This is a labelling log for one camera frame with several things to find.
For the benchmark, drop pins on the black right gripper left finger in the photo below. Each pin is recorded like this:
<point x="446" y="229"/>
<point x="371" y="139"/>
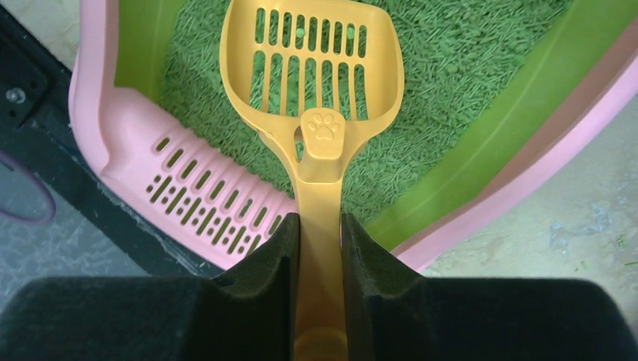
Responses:
<point x="245" y="313"/>

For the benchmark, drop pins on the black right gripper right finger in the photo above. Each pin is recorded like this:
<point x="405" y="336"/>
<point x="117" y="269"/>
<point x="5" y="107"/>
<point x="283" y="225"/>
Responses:
<point x="394" y="313"/>

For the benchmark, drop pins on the pink and green litter box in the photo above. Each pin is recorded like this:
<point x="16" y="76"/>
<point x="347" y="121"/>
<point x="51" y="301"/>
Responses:
<point x="574" y="83"/>

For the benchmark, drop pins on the yellow litter scoop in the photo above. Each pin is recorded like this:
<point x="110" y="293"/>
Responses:
<point x="271" y="59"/>

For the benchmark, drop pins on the green cat litter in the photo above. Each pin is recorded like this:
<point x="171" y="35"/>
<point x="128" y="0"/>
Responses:
<point x="458" y="55"/>

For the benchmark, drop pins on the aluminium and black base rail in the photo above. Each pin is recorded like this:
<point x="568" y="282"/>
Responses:
<point x="93" y="232"/>

